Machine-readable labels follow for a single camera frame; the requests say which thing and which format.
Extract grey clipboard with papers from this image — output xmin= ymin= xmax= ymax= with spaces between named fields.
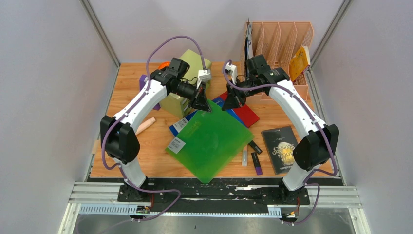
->
xmin=244 ymin=19 xmax=254 ymax=61

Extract blue capped black marker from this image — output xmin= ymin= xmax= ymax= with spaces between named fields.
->
xmin=248 ymin=141 xmax=263 ymax=154

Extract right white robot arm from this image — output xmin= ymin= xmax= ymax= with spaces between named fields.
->
xmin=222 ymin=55 xmax=339 ymax=204

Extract green drawer cabinet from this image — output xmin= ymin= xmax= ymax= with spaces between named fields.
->
xmin=159 ymin=49 xmax=203 ymax=118

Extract orange tape dispenser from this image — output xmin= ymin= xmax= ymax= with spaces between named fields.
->
xmin=157 ymin=62 xmax=170 ymax=70

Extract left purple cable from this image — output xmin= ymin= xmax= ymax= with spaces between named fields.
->
xmin=101 ymin=35 xmax=207 ymax=223

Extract orange grey highlighter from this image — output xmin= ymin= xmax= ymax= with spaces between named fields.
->
xmin=242 ymin=145 xmax=248 ymax=167

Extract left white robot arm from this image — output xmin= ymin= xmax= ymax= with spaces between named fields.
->
xmin=100 ymin=58 xmax=212 ymax=201

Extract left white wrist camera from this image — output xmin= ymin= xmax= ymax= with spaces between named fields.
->
xmin=197 ymin=69 xmax=212 ymax=88

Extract pink cylindrical tube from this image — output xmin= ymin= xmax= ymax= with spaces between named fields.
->
xmin=136 ymin=117 xmax=156 ymax=135

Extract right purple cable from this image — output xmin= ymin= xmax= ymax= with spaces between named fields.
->
xmin=223 ymin=59 xmax=338 ymax=226

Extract blue plastic folder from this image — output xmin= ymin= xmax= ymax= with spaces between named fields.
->
xmin=169 ymin=97 xmax=243 ymax=136

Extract black paperback book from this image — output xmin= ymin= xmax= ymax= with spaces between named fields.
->
xmin=261 ymin=126 xmax=298 ymax=175

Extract red plastic folder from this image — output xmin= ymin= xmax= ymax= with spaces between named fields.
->
xmin=213 ymin=92 xmax=260 ymax=128

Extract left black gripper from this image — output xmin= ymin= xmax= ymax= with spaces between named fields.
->
xmin=172 ymin=80 xmax=212 ymax=114

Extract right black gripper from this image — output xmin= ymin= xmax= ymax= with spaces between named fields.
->
xmin=222 ymin=77 xmax=263 ymax=111

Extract purple highlighter marker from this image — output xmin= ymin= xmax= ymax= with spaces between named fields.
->
xmin=251 ymin=152 xmax=263 ymax=176

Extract yellow book in rack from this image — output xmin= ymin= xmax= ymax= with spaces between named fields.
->
xmin=288 ymin=46 xmax=311 ymax=82

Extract black mounting base rail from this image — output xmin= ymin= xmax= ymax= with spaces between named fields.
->
xmin=68 ymin=176 xmax=363 ymax=217

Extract green plastic folder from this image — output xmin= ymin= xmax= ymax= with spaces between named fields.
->
xmin=165 ymin=100 xmax=254 ymax=184

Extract purple cable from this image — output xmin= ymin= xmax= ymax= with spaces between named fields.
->
xmin=223 ymin=59 xmax=338 ymax=226
xmin=101 ymin=35 xmax=207 ymax=223

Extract purple stapler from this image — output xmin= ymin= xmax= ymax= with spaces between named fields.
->
xmin=139 ymin=75 xmax=161 ymax=111

